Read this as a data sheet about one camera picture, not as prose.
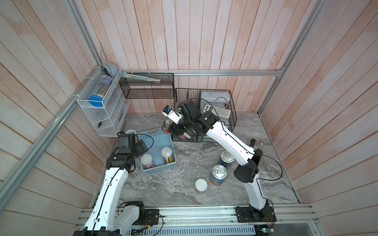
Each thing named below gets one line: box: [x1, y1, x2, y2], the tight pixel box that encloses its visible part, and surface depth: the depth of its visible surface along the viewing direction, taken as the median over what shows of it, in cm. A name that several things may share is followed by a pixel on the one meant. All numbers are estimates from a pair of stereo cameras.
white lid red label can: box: [140, 153, 155, 170], surface depth 84 cm
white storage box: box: [200, 90, 231, 103], surface depth 103 cm
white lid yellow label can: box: [160, 146, 175, 165], surface depth 85 cm
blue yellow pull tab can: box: [209, 164, 228, 187], surface depth 81 cm
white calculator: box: [203, 104, 231, 119], surface depth 94 cm
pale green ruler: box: [122, 72, 161, 84], surface depth 92 cm
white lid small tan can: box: [194, 178, 208, 195], surface depth 78 cm
